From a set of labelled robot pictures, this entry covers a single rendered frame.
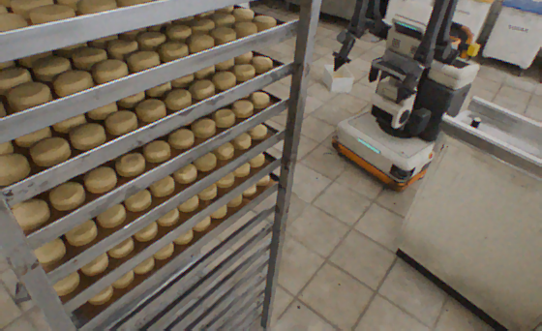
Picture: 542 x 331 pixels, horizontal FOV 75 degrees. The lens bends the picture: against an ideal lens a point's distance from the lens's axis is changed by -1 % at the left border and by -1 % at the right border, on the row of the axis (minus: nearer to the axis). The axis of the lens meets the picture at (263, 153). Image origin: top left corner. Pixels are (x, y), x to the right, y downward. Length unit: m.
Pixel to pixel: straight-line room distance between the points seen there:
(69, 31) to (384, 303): 1.85
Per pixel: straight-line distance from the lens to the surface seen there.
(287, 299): 1.92
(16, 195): 0.55
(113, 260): 0.79
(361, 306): 1.99
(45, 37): 0.48
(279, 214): 1.09
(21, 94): 0.55
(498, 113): 1.93
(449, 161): 1.74
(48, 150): 0.59
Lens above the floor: 1.66
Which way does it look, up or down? 38 degrees down
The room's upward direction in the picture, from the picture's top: 5 degrees clockwise
